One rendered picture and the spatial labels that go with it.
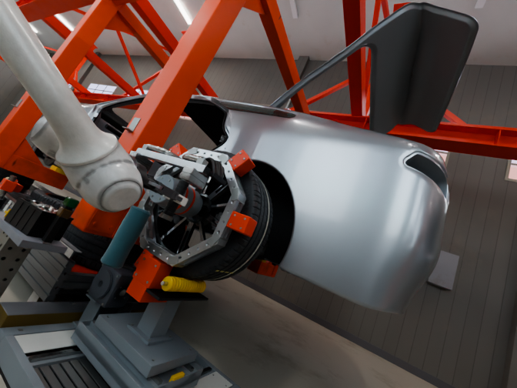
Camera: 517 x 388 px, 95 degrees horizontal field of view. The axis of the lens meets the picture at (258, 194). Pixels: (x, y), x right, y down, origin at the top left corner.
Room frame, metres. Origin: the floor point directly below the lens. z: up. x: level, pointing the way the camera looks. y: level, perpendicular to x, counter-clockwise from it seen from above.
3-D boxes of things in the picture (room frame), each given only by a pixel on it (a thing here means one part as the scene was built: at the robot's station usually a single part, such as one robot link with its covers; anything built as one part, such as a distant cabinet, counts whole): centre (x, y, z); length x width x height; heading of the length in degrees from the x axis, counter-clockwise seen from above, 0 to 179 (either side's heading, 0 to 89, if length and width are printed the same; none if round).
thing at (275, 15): (2.54, 0.06, 2.54); 2.58 x 0.12 x 0.42; 150
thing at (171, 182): (1.07, 0.32, 0.85); 0.21 x 0.14 x 0.14; 150
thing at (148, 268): (1.16, 0.27, 0.48); 0.16 x 0.12 x 0.17; 150
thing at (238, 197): (1.13, 0.29, 0.85); 0.54 x 0.07 x 0.54; 60
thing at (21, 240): (1.21, 0.92, 0.44); 0.43 x 0.17 x 0.03; 60
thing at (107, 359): (1.28, 0.21, 0.13); 0.50 x 0.36 x 0.10; 60
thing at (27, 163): (2.62, 2.25, 0.69); 0.52 x 0.17 x 0.35; 150
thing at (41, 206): (1.19, 0.88, 0.51); 0.20 x 0.14 x 0.13; 68
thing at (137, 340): (1.28, 0.20, 0.32); 0.40 x 0.30 x 0.28; 60
